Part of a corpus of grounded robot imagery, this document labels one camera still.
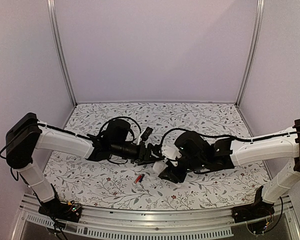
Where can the small white remote control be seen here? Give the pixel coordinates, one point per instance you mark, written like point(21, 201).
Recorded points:
point(158, 167)

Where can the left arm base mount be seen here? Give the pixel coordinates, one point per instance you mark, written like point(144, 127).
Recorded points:
point(67, 211)

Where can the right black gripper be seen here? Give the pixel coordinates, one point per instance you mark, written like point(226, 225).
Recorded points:
point(172, 175)

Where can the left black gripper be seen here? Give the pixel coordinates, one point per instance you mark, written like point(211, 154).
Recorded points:
point(144, 156)

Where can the front aluminium rail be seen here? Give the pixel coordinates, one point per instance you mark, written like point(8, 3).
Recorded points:
point(200, 224)

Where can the left aluminium frame post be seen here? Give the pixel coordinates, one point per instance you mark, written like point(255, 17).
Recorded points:
point(51, 7)

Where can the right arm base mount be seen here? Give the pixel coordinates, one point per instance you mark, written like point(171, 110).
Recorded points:
point(257, 209)

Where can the aluminium frame post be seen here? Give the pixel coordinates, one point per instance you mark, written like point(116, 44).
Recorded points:
point(252, 51)
point(51, 7)

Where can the floral patterned table mat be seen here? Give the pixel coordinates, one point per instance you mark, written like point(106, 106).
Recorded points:
point(111, 184)

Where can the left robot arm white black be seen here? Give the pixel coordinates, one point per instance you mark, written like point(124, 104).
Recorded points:
point(29, 134)

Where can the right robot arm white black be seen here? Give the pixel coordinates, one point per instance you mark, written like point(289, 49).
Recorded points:
point(231, 152)

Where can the right aluminium frame post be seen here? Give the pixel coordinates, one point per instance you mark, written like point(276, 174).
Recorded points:
point(252, 51)

